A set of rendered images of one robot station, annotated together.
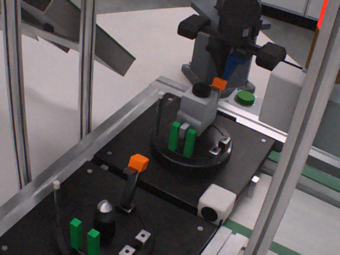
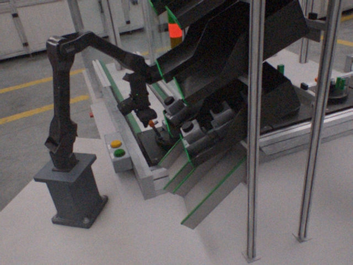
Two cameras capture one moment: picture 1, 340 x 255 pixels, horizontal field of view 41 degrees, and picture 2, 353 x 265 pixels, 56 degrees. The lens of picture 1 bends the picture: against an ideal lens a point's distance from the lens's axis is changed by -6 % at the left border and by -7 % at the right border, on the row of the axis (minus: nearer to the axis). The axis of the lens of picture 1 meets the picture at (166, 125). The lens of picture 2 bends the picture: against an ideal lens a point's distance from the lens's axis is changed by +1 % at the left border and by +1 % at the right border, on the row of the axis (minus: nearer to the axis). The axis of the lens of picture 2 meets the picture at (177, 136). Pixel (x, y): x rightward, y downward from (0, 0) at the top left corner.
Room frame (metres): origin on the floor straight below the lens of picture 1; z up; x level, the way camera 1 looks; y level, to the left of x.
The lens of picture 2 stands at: (1.37, 0.79, 1.67)
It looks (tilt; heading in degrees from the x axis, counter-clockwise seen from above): 32 degrees down; 228
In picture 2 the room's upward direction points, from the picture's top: 7 degrees counter-clockwise
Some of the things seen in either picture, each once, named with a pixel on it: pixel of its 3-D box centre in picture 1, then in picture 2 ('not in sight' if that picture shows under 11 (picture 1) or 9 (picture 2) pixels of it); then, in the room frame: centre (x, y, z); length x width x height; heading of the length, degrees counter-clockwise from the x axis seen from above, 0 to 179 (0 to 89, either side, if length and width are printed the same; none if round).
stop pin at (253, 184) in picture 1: (252, 187); not in sight; (0.59, -0.16, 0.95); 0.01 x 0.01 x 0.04; 64
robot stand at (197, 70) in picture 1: (224, 47); (74, 189); (1.05, -0.11, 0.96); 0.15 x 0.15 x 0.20; 29
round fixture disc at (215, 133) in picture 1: (191, 142); (172, 136); (0.64, -0.05, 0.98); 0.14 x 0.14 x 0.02
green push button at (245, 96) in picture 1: (244, 99); (119, 153); (0.83, -0.15, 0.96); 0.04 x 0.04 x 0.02
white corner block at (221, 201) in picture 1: (215, 205); not in sight; (0.51, -0.09, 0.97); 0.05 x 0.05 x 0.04; 64
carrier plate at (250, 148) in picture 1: (190, 151); (173, 141); (0.64, -0.05, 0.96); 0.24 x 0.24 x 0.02; 64
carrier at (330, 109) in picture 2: not in sight; (331, 86); (-0.03, 0.27, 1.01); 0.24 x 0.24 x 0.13; 64
